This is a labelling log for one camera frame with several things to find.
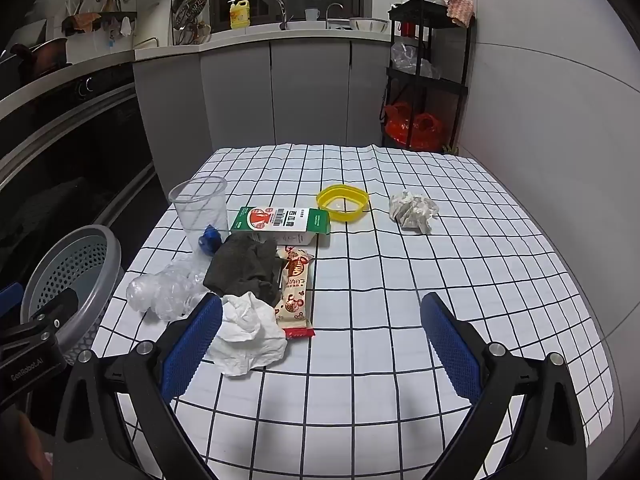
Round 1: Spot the beige red snack wrapper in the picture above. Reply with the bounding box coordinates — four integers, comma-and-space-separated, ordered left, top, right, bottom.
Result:
274, 245, 316, 341

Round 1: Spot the patterned pink cloth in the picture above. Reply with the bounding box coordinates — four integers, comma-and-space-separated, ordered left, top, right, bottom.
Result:
446, 0, 475, 28

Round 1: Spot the patterned round lid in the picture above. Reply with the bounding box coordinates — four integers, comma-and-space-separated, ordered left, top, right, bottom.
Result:
182, 0, 210, 24

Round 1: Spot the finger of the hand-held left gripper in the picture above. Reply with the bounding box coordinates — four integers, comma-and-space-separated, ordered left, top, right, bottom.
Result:
0, 282, 25, 328
0, 291, 79, 356

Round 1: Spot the red plastic bag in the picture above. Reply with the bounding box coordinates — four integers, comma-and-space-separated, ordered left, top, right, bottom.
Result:
384, 102, 417, 148
410, 112, 446, 153

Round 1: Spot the grey paper ball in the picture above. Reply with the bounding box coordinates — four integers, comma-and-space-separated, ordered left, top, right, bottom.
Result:
389, 191, 440, 236

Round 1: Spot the yellow detergent bottle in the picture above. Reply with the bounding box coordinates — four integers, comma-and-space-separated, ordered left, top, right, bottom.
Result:
229, 0, 251, 30

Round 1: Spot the black wall rail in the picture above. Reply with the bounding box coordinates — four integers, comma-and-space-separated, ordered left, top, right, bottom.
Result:
62, 9, 138, 23

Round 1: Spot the black shelf rack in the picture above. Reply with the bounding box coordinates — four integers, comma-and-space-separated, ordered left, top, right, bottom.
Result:
382, 0, 476, 154

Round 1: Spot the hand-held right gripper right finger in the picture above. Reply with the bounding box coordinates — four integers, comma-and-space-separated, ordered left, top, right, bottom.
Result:
420, 292, 588, 480

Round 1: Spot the dark grey cloth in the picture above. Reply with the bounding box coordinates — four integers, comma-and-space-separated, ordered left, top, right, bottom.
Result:
203, 232, 286, 306

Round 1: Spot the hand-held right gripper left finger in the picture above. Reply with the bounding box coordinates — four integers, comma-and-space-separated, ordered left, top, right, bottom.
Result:
52, 292, 223, 480

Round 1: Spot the metal colander bowl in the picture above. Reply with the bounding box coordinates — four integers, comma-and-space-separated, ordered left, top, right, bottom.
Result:
349, 16, 390, 32

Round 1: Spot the clear plastic cup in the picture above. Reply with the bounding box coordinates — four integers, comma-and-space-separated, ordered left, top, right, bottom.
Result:
168, 176, 230, 253

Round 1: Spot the crushed clear plastic bottle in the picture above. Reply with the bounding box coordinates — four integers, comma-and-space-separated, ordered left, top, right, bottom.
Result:
126, 226, 223, 322

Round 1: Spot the black built-in oven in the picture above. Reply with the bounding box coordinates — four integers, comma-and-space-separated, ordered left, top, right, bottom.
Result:
0, 62, 167, 281

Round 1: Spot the grey plastic mesh basket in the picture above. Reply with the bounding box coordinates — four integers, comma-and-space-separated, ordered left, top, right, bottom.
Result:
21, 225, 124, 366

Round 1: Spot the white tissue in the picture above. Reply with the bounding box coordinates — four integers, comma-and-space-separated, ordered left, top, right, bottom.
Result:
205, 291, 289, 378

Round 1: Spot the clear plastic bag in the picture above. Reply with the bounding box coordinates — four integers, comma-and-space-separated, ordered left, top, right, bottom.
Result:
391, 37, 441, 81

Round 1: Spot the yellow plastic ring lid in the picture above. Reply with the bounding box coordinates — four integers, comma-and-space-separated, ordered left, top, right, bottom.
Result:
316, 184, 371, 223

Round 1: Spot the dark red wok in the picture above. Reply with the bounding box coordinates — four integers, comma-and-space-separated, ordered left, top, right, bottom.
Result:
10, 37, 69, 81

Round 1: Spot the green white carton box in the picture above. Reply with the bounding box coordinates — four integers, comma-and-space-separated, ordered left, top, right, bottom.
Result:
229, 206, 332, 247

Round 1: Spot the white black checked tablecloth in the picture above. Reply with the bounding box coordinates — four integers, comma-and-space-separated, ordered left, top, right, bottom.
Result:
87, 142, 616, 480

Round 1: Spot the grey kitchen cabinet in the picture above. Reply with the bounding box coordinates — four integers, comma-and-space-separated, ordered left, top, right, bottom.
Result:
132, 37, 396, 153

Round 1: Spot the brown hanging cloth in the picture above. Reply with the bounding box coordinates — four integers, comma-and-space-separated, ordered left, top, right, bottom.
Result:
67, 11, 102, 34

